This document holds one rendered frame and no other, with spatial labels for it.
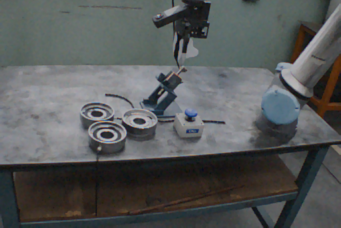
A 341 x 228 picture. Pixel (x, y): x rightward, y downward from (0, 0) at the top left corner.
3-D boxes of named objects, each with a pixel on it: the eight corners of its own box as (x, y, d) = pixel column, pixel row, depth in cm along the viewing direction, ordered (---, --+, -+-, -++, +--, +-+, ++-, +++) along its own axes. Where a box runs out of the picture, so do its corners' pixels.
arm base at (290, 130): (282, 114, 130) (289, 91, 126) (304, 137, 118) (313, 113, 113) (248, 115, 125) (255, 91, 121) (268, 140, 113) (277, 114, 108)
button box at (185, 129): (180, 139, 107) (182, 125, 105) (173, 125, 113) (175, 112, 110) (204, 137, 109) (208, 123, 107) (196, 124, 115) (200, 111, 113)
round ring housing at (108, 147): (96, 129, 104) (97, 117, 102) (130, 138, 103) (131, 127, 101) (82, 148, 95) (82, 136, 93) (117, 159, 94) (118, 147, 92)
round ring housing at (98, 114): (78, 131, 102) (78, 119, 100) (80, 112, 111) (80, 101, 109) (113, 133, 104) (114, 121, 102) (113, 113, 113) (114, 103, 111)
